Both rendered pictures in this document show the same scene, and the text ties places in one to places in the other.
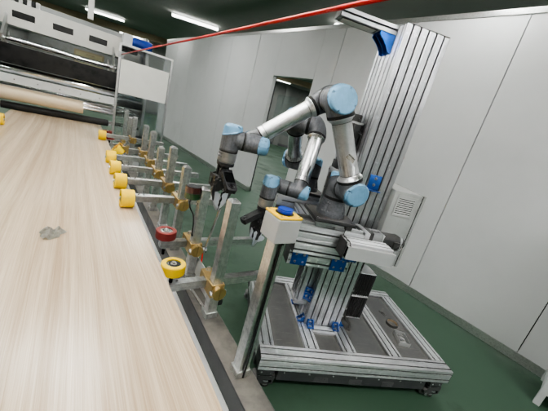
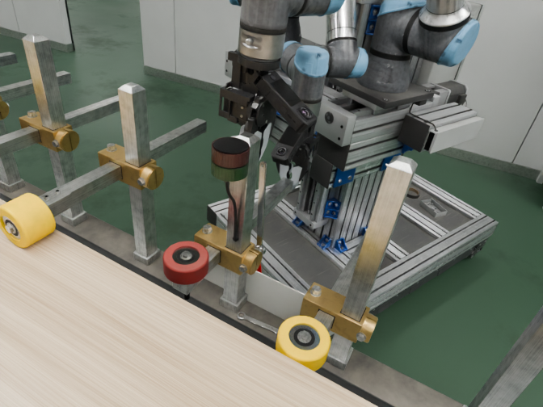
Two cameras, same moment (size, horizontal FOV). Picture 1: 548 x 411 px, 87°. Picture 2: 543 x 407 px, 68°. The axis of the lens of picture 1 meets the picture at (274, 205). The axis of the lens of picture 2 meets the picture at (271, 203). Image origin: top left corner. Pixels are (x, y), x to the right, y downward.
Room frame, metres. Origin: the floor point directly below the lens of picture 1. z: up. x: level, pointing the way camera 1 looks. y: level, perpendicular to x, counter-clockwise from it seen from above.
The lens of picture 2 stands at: (0.53, 0.52, 1.41)
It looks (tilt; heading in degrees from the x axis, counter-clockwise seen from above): 35 degrees down; 332
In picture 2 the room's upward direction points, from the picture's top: 8 degrees clockwise
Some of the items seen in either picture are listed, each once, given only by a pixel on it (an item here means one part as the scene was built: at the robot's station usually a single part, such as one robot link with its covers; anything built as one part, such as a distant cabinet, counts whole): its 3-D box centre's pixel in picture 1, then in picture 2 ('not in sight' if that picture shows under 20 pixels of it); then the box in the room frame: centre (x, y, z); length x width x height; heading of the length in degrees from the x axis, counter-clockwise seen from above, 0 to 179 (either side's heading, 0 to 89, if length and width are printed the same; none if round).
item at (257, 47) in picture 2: (226, 156); (260, 43); (1.16, 0.24, 1.24); 0.08 x 0.08 x 0.05
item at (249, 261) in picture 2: (192, 244); (227, 250); (1.11, 0.30, 0.85); 0.14 x 0.06 x 0.05; 38
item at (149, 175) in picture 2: (179, 201); (131, 168); (1.31, 0.45, 0.95); 0.14 x 0.06 x 0.05; 38
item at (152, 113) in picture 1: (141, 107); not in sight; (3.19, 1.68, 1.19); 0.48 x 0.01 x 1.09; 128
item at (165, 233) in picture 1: (165, 241); (186, 276); (1.05, 0.39, 0.85); 0.08 x 0.08 x 0.11
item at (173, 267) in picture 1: (171, 276); (299, 357); (0.83, 0.27, 0.85); 0.08 x 0.08 x 0.11
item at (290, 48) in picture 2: (277, 185); (302, 61); (1.42, 0.01, 1.12); 0.11 x 0.11 x 0.08; 82
